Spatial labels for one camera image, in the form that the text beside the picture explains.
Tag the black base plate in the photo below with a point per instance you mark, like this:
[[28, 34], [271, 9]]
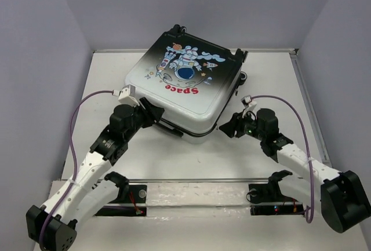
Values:
[[128, 204], [266, 201]]

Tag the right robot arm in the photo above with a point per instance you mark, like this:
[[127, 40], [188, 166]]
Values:
[[343, 202]]

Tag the black and white suitcase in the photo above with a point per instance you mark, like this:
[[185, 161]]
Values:
[[191, 78]]

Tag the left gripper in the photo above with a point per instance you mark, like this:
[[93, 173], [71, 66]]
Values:
[[151, 113]]

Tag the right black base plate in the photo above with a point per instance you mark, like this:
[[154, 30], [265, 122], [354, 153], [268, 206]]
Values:
[[266, 201]]

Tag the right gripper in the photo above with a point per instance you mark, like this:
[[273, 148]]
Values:
[[229, 127]]

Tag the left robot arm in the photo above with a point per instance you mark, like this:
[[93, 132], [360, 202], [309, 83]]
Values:
[[53, 225]]

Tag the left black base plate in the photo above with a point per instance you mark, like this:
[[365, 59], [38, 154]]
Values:
[[128, 204]]

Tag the white cardboard front panel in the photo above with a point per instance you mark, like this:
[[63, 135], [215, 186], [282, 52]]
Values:
[[208, 215]]

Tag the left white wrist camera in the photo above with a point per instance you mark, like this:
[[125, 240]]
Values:
[[127, 96]]

